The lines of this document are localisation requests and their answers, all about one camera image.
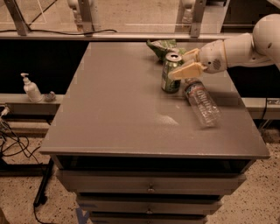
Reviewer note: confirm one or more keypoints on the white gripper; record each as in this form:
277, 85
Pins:
212, 57

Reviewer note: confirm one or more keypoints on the green soda can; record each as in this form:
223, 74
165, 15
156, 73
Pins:
172, 60

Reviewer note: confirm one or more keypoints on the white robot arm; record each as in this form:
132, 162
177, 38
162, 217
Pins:
260, 48

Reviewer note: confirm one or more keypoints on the clear plastic water bottle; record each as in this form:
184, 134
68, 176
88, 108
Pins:
202, 103

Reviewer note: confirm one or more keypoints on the white pump soap bottle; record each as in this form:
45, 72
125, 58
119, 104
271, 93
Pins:
31, 89

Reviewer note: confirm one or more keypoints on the green chip bag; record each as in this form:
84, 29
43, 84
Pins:
163, 46

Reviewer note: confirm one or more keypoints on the grey drawer cabinet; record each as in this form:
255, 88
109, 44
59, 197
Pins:
116, 118

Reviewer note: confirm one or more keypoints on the small crumpled wrapper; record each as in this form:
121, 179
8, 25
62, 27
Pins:
51, 97

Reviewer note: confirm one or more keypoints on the bottom cabinet drawer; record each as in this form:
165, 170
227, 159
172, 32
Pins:
142, 220

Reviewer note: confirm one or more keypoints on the cabinet drawer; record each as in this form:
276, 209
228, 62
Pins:
149, 205
148, 182
142, 220

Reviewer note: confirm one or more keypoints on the top cabinet drawer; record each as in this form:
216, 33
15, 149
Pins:
148, 182

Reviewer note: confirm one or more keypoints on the middle cabinet drawer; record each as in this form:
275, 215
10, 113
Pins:
149, 205

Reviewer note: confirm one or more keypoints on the grey side shelf ledge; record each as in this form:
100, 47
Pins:
19, 104

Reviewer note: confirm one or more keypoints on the metal window rail frame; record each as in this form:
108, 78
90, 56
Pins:
127, 20

